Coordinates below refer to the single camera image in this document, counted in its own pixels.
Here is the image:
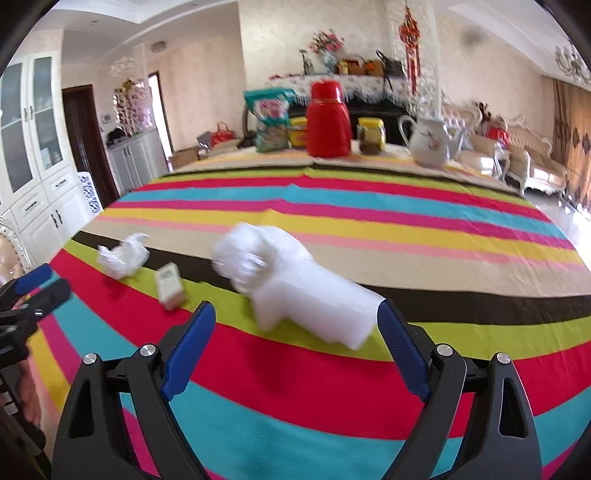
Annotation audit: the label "red knot wall ornament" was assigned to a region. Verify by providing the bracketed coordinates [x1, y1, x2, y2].
[399, 2, 422, 96]

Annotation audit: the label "cream ornate sofa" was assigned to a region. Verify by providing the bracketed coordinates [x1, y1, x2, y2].
[501, 115, 570, 195]

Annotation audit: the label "brown patterned curtain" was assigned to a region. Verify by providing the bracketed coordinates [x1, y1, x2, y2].
[551, 78, 591, 214]

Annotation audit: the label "pink flowers in vase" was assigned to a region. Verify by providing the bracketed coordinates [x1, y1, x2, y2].
[309, 30, 346, 75]

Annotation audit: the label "chandelier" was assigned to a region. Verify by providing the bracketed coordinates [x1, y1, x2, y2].
[554, 41, 591, 87]

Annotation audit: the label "black handbag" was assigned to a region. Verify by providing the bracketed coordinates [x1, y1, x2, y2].
[376, 50, 405, 78]

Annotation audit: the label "white lace cloth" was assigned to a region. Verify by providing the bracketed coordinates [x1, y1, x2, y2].
[268, 74, 444, 110]

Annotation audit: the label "teal snack bag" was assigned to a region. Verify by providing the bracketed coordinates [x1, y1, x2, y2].
[244, 88, 297, 154]

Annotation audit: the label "cardboard box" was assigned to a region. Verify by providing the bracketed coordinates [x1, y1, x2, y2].
[168, 148, 199, 169]

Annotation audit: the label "tall white glass-door cabinet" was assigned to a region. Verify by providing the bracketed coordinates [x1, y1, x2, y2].
[0, 53, 94, 269]

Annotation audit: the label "striped colourful tablecloth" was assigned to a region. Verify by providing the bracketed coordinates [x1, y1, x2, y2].
[25, 154, 591, 480]

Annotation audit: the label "dark wooden door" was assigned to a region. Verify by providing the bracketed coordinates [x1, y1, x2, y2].
[62, 85, 120, 209]

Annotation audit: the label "red bag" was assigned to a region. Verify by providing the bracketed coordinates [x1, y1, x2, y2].
[210, 122, 236, 148]

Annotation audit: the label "crumpled white tissue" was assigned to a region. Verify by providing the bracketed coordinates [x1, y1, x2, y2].
[96, 233, 151, 280]

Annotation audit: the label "cream ornate armchair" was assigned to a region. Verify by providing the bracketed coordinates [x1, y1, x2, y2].
[442, 102, 509, 179]

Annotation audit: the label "white lattice stand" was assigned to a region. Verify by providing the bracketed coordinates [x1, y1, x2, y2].
[76, 171, 103, 216]

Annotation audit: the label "low white cabinet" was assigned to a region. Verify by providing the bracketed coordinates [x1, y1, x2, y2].
[108, 131, 174, 193]

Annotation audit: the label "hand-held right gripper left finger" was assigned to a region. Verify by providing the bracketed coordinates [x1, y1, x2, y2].
[52, 301, 217, 480]

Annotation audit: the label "person's left hand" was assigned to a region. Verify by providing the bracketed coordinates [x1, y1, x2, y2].
[20, 354, 43, 426]

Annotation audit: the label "yellow-lid glass jar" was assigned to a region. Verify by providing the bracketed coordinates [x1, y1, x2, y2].
[356, 117, 386, 156]

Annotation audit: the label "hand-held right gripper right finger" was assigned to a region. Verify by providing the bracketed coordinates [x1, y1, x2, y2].
[377, 298, 542, 480]

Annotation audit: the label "yellow woven basket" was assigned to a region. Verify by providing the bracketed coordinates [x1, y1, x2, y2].
[337, 55, 366, 76]

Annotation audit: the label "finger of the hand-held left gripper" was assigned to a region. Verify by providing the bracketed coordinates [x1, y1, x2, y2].
[0, 264, 52, 305]
[0, 278, 71, 333]

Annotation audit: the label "small beige carton box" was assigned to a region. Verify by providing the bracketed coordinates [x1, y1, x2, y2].
[155, 261, 186, 311]

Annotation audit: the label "wall photo collage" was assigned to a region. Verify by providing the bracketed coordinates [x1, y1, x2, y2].
[113, 78, 153, 135]

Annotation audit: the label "red thermos jug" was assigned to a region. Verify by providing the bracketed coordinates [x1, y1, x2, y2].
[305, 79, 352, 159]

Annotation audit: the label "ornate white beige-leather chair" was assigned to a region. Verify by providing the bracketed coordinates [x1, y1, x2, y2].
[0, 217, 31, 283]

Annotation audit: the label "white floral pitcher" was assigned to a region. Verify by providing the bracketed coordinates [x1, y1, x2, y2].
[398, 115, 465, 168]

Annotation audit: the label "dark sideboard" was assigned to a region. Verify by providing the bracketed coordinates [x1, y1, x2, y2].
[249, 99, 416, 145]

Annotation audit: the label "yellow red-label container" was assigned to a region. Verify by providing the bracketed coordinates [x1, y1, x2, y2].
[288, 117, 310, 150]

